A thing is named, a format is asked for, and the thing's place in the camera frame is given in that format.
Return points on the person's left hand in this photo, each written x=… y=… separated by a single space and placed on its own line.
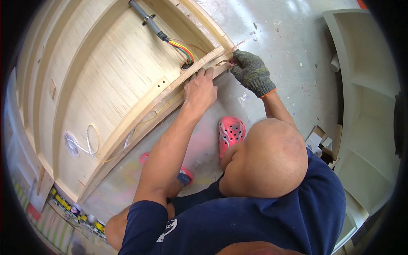
x=200 y=92

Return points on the person's right hand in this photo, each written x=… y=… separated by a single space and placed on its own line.
x=253 y=75

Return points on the person's left fingers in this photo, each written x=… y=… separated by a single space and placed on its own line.
x=205 y=75

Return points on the person's right fingers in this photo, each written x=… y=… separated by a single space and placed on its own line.
x=237 y=59

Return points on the translucent plastic strip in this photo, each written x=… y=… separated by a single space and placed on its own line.
x=239 y=45

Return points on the grey corrugated conduit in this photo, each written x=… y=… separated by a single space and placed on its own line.
x=149 y=20

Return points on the short white pipe piece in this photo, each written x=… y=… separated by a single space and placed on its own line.
x=334 y=63

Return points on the plywood cabinet carcass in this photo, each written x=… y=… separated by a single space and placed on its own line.
x=105 y=83

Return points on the person's legs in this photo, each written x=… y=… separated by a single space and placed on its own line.
x=267 y=159

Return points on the small white carton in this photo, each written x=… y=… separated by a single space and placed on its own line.
x=314 y=142

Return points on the brown cardboard box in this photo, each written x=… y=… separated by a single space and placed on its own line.
x=328 y=151

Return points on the white cabinet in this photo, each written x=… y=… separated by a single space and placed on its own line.
x=366 y=127

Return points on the white light strip reel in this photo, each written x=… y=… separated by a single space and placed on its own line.
x=72 y=144

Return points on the person's body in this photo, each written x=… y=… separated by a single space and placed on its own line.
x=255 y=226

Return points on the row of paint cans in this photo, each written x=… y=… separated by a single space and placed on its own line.
x=76 y=210

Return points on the striped painted board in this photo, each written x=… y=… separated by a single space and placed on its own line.
x=51 y=224

